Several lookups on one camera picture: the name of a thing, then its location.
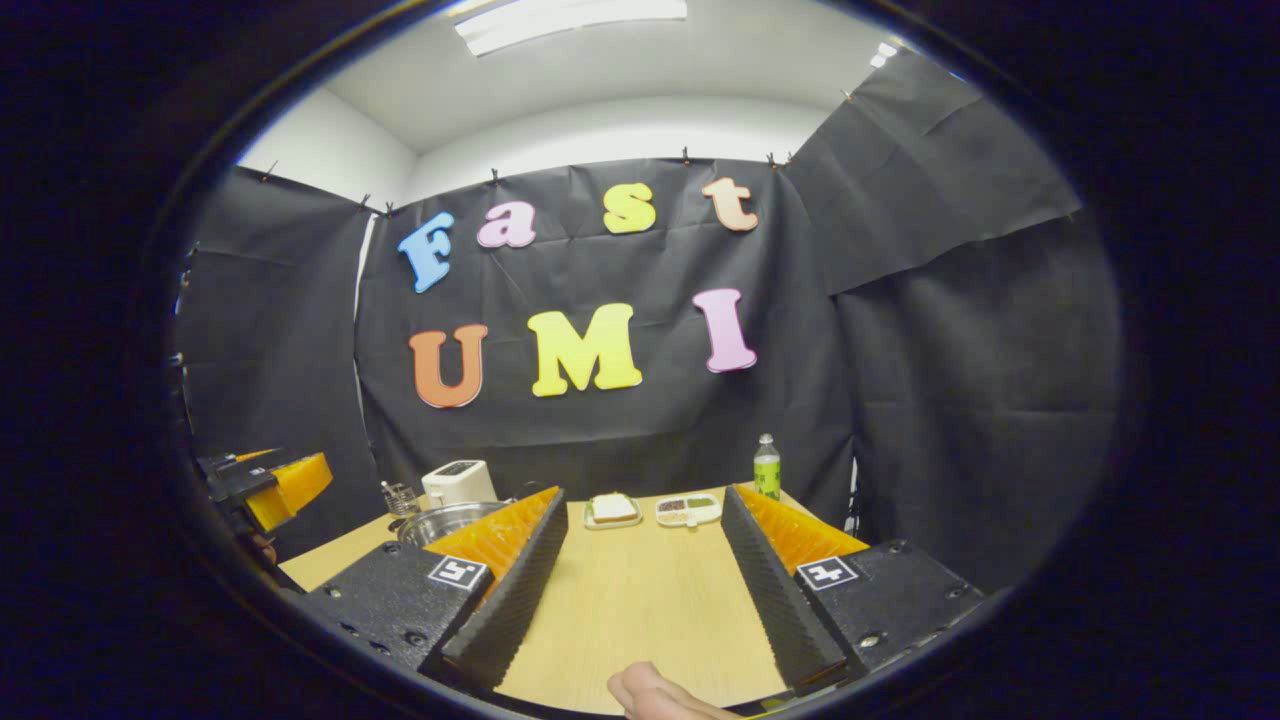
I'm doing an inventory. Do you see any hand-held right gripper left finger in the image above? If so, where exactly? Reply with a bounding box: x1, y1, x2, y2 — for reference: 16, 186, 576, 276
298, 487, 569, 693

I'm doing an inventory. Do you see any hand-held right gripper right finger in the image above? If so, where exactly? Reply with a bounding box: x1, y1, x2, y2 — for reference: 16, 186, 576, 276
720, 484, 986, 698

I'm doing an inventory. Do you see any stainless steel pot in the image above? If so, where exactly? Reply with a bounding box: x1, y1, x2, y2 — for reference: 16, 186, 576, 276
390, 500, 516, 549

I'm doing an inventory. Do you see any pale green sandwich plate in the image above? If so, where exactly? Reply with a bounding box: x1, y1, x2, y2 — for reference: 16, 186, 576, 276
583, 493, 644, 530

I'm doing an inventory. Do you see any green drink bottle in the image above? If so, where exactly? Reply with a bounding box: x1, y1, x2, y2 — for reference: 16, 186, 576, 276
753, 433, 782, 501

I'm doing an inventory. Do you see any white divided dish with beans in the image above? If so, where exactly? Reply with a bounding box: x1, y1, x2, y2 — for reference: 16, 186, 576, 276
655, 494, 723, 528

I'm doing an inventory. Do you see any white toaster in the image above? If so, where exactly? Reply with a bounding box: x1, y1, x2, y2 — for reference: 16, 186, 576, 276
421, 460, 498, 508

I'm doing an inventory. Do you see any large ceiling light panel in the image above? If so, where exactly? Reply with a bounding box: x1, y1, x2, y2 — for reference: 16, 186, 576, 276
455, 0, 689, 56

